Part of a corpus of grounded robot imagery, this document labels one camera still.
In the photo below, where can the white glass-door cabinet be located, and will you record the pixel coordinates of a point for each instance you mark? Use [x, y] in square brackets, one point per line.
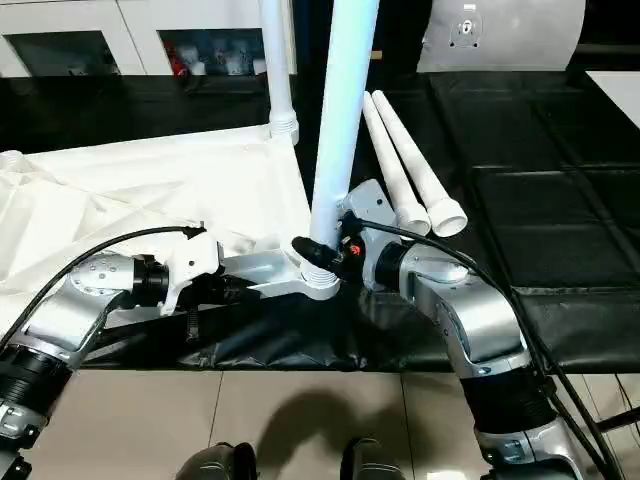
[135, 20]

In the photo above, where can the black metal stand foot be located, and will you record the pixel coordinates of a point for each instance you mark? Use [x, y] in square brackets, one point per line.
[622, 421]

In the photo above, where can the grey printed cushion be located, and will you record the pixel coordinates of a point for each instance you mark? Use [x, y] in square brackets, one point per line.
[525, 40]

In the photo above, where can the red bottle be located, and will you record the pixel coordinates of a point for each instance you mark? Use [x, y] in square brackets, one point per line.
[178, 65]

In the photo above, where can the small white jar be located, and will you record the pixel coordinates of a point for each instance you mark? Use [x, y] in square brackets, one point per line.
[256, 66]
[197, 68]

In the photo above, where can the white plastic table leg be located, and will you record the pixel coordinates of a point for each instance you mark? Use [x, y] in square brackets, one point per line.
[415, 155]
[395, 165]
[280, 60]
[345, 100]

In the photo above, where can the white flat board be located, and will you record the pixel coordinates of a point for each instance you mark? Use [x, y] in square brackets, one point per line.
[620, 90]

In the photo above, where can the white plastic table top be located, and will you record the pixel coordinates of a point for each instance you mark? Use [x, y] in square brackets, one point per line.
[150, 180]

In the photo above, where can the black cabinet with gold label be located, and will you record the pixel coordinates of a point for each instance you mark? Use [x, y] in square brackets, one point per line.
[400, 30]

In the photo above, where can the black padded work mat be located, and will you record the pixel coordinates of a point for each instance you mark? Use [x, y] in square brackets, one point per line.
[550, 200]

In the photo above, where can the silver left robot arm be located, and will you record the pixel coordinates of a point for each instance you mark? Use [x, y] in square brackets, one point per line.
[65, 310]

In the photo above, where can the patterned white jar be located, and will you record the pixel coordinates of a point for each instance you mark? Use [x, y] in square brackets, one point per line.
[234, 65]

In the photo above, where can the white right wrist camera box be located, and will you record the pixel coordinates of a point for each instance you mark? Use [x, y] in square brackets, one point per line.
[370, 202]

